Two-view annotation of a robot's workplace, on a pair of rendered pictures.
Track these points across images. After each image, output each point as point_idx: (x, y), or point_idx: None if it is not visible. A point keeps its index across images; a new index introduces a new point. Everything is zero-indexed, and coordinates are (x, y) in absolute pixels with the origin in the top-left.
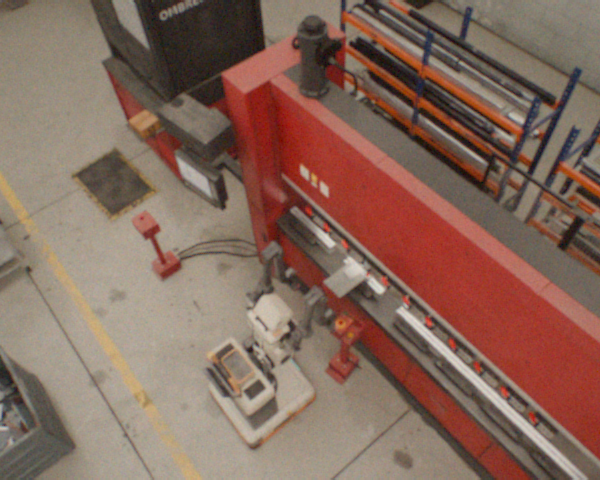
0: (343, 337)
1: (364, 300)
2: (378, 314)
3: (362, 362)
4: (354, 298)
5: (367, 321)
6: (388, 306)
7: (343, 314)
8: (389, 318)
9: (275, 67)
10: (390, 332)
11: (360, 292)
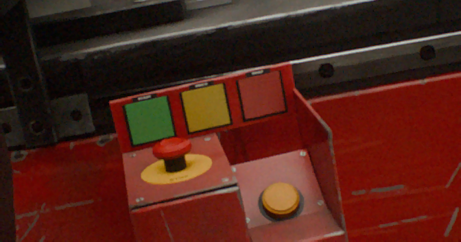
0: (261, 240)
1: (176, 25)
2: (300, 3)
3: None
4: (121, 51)
5: (274, 153)
6: None
7: (139, 153)
8: None
9: None
10: None
11: (123, 25)
